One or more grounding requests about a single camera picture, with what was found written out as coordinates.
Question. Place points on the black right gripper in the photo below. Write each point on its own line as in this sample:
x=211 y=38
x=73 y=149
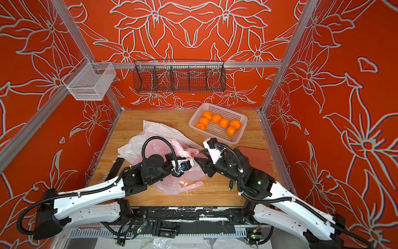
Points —
x=208 y=165

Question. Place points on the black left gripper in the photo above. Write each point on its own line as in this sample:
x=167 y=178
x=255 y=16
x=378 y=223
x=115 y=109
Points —
x=176 y=160

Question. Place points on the plain pink plastic bag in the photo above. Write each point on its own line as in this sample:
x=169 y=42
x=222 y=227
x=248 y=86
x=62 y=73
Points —
x=170 y=185

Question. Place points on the pink printed plastic bag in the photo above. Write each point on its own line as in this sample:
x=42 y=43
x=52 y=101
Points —
x=191 y=170

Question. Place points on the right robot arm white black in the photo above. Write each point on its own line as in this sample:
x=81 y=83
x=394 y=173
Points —
x=268 y=202

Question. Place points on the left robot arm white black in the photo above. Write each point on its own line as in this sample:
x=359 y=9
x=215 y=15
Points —
x=47 y=217

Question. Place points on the orange fruit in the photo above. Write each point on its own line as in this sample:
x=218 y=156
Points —
x=204 y=120
x=230 y=132
x=236 y=124
x=216 y=118
x=224 y=123
x=201 y=126
x=208 y=114

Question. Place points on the white perforated plastic basket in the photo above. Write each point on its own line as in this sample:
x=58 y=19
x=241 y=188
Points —
x=214 y=130

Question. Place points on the white plastic bag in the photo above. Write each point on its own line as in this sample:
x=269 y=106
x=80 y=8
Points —
x=132 y=151

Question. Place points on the red plastic tool case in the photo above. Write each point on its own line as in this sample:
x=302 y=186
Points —
x=258 y=158

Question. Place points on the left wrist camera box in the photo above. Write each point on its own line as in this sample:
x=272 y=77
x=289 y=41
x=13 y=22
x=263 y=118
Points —
x=170 y=157

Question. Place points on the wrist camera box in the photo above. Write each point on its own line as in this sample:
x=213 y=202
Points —
x=210 y=145
x=170 y=157

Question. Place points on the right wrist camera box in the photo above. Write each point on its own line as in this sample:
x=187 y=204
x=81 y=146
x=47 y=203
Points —
x=210 y=145

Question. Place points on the green handled screwdriver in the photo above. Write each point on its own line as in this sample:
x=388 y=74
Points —
x=231 y=185

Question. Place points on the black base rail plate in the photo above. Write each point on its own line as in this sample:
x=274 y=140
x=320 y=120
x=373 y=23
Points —
x=207 y=221

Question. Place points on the black wire wall basket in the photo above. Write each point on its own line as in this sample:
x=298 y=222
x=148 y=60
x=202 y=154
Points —
x=183 y=76

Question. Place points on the white wire wall basket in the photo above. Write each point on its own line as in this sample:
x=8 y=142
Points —
x=89 y=81

